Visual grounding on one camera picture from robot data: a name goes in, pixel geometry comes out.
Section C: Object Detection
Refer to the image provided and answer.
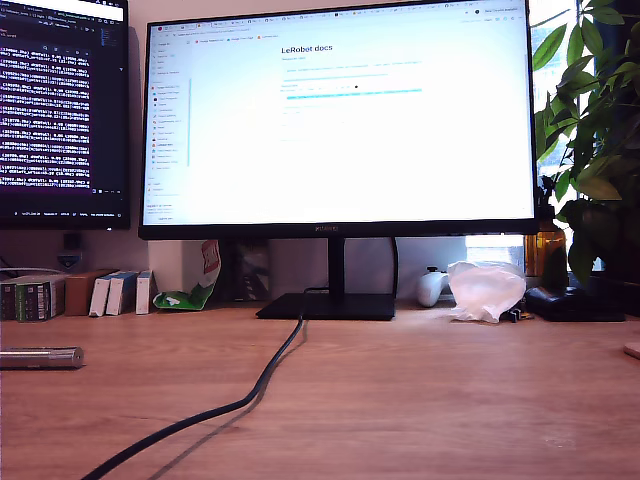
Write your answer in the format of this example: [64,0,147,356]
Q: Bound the thin black monitor cable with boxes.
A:
[389,236,402,299]

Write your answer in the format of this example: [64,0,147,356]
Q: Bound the dark monitor with code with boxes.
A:
[0,0,132,231]

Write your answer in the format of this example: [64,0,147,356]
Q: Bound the white game controller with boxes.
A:
[417,266,452,309]

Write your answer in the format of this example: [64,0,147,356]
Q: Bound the green black printed box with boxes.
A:
[13,280,54,323]

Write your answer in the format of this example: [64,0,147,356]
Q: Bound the green leafy house plant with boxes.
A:
[530,0,640,287]

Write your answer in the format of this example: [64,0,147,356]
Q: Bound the thick black table cable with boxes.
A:
[82,287,310,480]

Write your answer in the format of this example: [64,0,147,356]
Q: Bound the black square plant pot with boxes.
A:
[582,272,640,315]

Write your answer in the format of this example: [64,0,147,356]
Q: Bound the dark patterned box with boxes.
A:
[233,240,272,302]

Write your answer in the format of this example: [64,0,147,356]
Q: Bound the dark printed box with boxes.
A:
[0,281,17,322]

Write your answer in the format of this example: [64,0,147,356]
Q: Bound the white blue small box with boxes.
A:
[104,271,140,317]
[88,271,121,318]
[135,269,154,316]

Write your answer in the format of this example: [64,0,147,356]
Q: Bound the white crumpled plastic bag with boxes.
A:
[446,260,528,324]

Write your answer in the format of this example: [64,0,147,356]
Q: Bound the black Huawei monitor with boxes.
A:
[138,0,541,322]

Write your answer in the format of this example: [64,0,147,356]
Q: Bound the metallic silver laser pointer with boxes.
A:
[0,346,85,371]

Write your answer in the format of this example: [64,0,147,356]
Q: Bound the thin white cable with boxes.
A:
[0,266,66,278]

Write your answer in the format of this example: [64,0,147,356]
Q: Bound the amber glass pump bottle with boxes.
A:
[523,175,570,279]

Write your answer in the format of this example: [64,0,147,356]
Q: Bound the green red snack bag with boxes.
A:
[152,239,222,311]

